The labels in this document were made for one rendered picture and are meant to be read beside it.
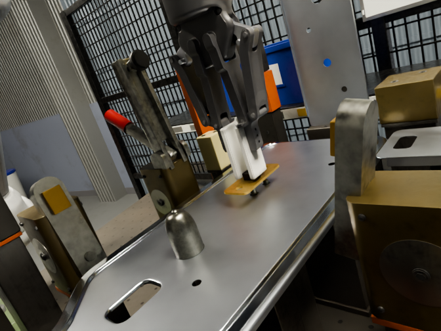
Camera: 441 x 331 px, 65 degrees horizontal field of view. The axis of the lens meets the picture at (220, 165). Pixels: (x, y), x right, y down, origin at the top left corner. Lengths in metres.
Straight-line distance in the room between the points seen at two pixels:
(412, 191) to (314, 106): 0.40
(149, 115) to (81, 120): 3.44
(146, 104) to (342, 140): 0.33
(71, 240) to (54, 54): 3.59
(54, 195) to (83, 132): 3.54
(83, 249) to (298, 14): 0.49
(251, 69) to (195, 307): 0.24
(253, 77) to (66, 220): 0.28
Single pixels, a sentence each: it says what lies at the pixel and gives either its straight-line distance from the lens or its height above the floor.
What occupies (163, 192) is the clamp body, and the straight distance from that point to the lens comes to 0.54.
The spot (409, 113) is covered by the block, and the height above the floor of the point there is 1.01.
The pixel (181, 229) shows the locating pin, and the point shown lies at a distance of 0.35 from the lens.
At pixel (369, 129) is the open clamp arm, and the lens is 0.28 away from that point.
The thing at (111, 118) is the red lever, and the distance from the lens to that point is 0.60.
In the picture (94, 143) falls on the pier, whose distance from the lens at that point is 4.00.
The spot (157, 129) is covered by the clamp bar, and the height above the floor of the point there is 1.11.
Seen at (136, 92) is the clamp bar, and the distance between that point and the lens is 0.52.
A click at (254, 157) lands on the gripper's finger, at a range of 0.43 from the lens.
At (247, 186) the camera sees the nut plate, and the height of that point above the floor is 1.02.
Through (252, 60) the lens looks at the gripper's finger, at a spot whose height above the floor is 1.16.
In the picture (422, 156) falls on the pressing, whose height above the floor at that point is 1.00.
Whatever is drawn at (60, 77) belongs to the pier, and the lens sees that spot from 3.96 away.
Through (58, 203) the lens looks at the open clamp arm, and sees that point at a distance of 0.45.
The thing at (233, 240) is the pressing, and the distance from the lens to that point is 0.37.
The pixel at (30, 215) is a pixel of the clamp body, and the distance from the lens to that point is 0.49.
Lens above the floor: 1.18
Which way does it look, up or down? 17 degrees down
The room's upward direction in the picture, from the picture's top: 18 degrees counter-clockwise
